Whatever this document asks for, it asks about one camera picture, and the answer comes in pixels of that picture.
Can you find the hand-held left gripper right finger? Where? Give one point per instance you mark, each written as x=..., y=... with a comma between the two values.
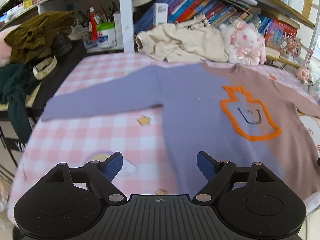
x=206, y=166

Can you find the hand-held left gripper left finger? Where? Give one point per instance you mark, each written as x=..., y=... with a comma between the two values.
x=113, y=167

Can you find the purple and mauve sweater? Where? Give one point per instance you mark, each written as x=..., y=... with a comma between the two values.
x=195, y=105

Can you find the pink checked printed table mat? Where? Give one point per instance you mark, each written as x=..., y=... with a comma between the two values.
x=75, y=140

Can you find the white belt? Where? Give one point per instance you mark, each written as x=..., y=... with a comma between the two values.
x=45, y=67

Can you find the dark green cloth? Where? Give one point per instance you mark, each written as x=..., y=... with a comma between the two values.
x=15, y=87

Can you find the cream shirt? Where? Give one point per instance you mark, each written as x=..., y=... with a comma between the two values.
x=185, y=40

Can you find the white tub pen holder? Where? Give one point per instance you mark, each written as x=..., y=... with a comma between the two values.
x=106, y=36

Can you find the white and pink plush bunny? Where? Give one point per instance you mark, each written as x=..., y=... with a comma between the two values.
x=245, y=40

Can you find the dark round hat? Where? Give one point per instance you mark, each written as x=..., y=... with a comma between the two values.
x=61, y=45

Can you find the small pink plush toy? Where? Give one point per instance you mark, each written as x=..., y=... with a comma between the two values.
x=303, y=73

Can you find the red tassel charm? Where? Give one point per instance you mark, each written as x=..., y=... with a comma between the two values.
x=93, y=26

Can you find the colourful bead ornament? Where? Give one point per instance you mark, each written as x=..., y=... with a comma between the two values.
x=292, y=46

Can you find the white bookshelf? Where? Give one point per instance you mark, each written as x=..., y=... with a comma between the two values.
x=126, y=17

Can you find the bunch of pens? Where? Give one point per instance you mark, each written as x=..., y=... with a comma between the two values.
x=105, y=15

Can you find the red boxed book set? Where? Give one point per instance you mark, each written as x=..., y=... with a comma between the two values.
x=280, y=32

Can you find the olive green cloth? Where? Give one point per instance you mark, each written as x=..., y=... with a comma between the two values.
x=35, y=35

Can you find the row of colourful books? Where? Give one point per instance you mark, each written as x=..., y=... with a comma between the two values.
x=200, y=7

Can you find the white barcode box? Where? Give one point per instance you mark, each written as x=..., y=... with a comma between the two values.
x=160, y=13

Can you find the pink fluffy cloth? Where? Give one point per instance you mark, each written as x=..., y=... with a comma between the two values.
x=3, y=45

